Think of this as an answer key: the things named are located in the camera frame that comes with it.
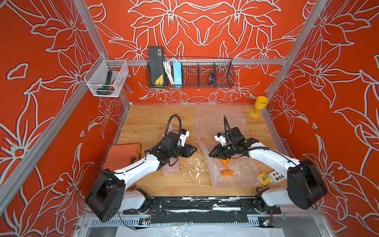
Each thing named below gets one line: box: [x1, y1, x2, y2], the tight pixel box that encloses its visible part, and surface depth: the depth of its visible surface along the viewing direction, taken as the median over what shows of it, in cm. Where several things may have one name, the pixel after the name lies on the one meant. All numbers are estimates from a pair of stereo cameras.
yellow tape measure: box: [257, 172, 270, 187], surface depth 81 cm
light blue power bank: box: [172, 61, 183, 86], surface depth 92 cm
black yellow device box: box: [148, 46, 165, 86], surface depth 89 cm
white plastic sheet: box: [115, 224, 285, 237], surface depth 69 cm
